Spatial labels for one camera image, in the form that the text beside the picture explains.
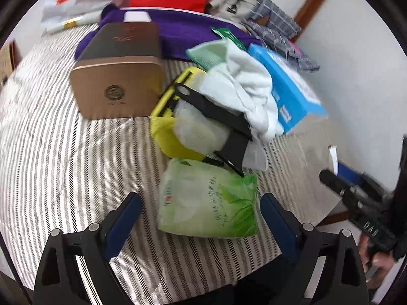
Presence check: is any brown illustrated book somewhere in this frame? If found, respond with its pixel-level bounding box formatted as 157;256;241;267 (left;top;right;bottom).
0;42;17;80

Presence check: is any grey backpack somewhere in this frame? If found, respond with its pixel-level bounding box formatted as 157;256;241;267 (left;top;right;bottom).
205;0;264;23

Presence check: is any small white box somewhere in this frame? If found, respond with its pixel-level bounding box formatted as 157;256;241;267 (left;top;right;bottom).
123;10;151;23

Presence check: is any blue cardboard box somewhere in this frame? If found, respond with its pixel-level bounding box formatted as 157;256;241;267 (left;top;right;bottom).
246;44;328;134

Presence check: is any person's right hand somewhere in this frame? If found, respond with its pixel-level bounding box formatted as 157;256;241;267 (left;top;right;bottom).
359;238;398;284

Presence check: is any white cotton glove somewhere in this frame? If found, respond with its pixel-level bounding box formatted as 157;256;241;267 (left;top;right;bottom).
202;40;285;142

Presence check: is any clear bubble wrap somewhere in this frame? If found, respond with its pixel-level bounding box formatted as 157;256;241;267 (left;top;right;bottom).
173;97;231;151

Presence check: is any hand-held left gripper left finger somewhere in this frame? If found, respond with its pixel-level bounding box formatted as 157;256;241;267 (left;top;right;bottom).
32;192;143;305

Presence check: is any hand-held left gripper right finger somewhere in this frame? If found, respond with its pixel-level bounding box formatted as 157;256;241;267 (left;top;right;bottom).
261;192;371;305

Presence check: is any brown wooden door frame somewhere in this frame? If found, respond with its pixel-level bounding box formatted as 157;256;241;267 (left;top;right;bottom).
293;0;339;42

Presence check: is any green sachet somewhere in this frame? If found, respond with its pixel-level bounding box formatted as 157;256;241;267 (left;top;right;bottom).
211;27;247;51

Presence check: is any white rolled tube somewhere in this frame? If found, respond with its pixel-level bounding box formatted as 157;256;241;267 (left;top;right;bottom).
46;10;104;34

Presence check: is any grey plaid cloth bag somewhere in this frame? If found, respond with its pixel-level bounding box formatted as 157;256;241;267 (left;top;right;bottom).
242;0;320;72

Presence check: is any purple towel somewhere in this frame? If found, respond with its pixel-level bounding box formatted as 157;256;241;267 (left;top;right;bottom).
75;5;264;61

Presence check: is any small white pouch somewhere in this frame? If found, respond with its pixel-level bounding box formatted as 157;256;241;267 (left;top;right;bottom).
243;140;271;172

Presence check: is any dark green gold gift box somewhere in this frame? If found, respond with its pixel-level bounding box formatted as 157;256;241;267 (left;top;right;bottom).
69;22;166;119

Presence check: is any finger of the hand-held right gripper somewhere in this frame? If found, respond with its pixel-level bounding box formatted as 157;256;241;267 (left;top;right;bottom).
319;169;354;204
338;162;393;202

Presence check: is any green tissue pack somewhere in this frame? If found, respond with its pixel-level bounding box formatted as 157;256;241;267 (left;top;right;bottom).
158;158;259;238

